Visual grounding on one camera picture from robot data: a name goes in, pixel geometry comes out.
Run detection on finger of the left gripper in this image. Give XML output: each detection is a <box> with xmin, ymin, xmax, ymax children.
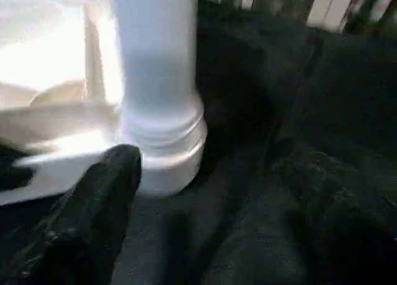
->
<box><xmin>0</xmin><ymin>142</ymin><xmax>38</xmax><ymax>193</ymax></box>

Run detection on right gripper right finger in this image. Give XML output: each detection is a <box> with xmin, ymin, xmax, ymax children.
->
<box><xmin>273</xmin><ymin>147</ymin><xmax>397</xmax><ymax>285</ymax></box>

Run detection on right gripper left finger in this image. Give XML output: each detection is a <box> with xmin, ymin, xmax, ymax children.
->
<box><xmin>0</xmin><ymin>144</ymin><xmax>144</xmax><ymax>285</ymax></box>

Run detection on white plastic table top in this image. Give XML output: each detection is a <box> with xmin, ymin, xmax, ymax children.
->
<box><xmin>0</xmin><ymin>0</ymin><xmax>209</xmax><ymax>206</ymax></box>

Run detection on white plastic table leg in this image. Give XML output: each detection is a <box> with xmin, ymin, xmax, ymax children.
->
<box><xmin>98</xmin><ymin>0</ymin><xmax>207</xmax><ymax>157</ymax></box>

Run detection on black work mat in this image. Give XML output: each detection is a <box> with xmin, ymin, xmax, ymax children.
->
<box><xmin>0</xmin><ymin>0</ymin><xmax>397</xmax><ymax>285</ymax></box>

